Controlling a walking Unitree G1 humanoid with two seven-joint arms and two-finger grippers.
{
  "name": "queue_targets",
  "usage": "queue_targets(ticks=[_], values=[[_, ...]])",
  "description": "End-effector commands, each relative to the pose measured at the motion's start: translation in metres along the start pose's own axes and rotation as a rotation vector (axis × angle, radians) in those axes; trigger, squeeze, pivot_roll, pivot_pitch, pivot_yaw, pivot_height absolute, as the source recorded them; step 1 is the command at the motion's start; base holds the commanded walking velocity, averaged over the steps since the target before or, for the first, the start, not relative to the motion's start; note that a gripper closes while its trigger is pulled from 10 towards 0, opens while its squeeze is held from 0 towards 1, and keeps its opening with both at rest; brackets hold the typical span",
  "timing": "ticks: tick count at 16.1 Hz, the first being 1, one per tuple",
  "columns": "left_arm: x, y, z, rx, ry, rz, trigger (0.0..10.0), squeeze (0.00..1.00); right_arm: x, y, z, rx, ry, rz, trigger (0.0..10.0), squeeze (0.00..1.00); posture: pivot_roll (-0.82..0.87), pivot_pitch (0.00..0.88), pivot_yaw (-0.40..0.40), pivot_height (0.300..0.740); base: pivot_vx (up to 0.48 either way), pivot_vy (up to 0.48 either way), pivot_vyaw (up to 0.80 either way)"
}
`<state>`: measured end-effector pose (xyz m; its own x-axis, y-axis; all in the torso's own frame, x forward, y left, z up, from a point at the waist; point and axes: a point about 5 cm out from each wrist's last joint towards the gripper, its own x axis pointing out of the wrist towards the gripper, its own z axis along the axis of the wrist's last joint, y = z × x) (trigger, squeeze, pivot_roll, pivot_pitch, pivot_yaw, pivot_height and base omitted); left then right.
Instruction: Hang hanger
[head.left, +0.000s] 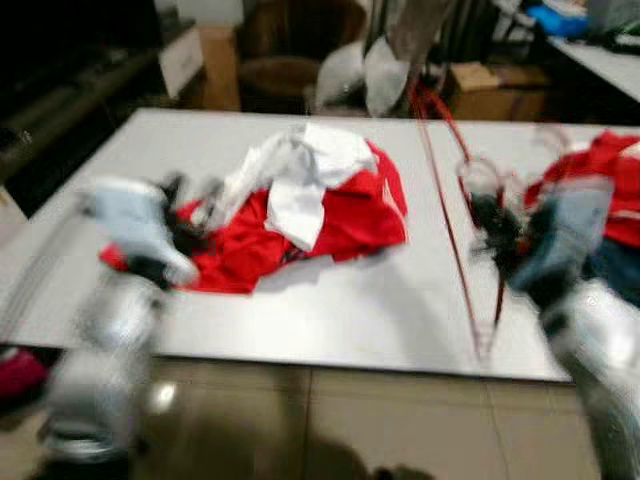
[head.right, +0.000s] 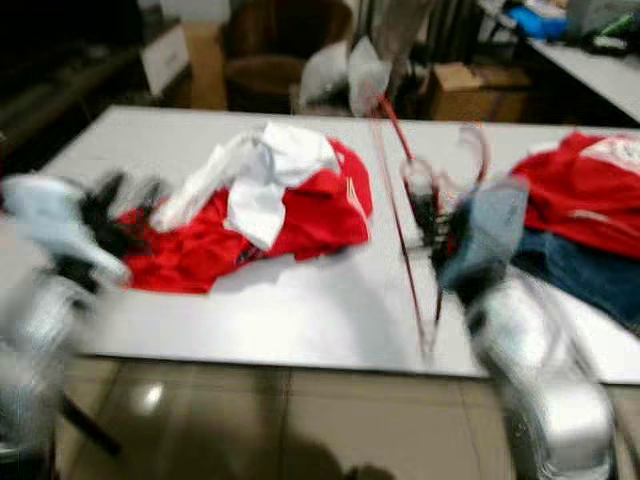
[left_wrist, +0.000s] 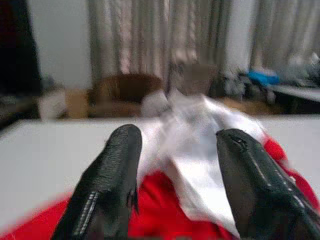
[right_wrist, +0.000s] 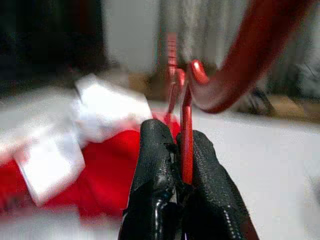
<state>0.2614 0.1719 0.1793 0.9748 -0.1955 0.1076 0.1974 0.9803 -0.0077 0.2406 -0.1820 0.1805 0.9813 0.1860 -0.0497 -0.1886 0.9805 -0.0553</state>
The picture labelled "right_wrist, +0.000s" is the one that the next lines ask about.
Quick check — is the red white striped garment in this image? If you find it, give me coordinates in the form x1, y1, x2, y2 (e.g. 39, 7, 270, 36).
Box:
0, 72, 183, 221

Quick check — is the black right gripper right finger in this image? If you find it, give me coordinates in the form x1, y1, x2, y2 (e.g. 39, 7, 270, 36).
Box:
176, 130, 261, 240

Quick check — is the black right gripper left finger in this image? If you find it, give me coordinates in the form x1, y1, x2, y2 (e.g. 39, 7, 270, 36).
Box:
119, 119, 181, 240

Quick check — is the red plastic hanger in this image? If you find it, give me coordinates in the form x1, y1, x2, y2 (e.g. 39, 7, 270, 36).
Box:
158, 0, 316, 187

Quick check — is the grey curtain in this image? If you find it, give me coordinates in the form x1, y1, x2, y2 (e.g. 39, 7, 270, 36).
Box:
159, 0, 251, 68

